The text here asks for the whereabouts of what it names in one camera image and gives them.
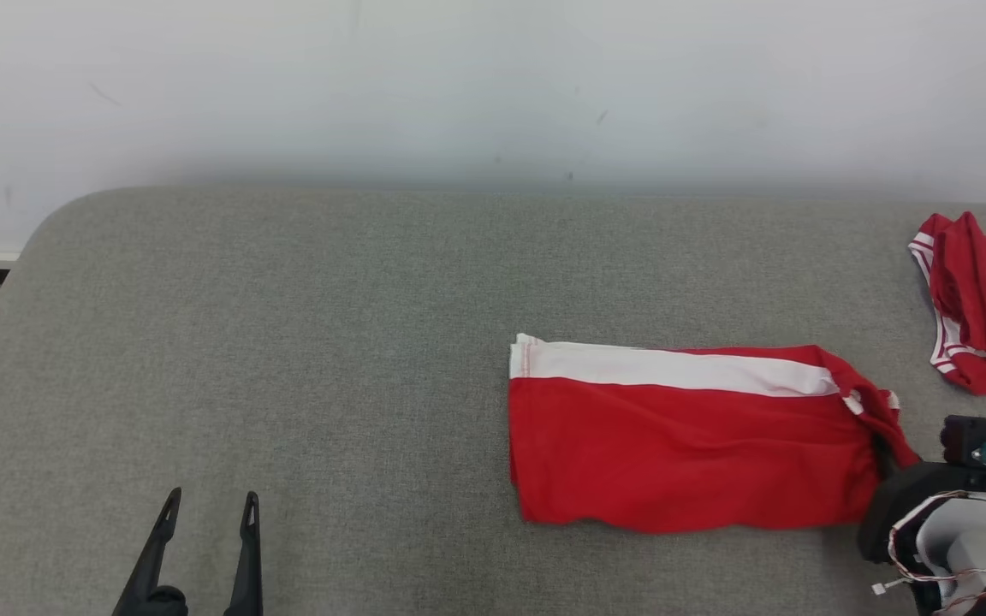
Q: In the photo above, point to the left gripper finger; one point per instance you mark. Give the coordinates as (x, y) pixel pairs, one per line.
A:
(151, 573)
(247, 573)

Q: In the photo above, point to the red shorts with white band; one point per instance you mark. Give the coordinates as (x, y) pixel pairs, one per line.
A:
(681, 453)

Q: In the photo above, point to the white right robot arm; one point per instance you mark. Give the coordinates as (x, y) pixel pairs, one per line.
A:
(981, 539)

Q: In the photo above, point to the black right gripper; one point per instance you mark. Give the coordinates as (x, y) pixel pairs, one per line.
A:
(904, 500)

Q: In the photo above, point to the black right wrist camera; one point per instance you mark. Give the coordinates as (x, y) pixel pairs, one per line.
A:
(964, 436)

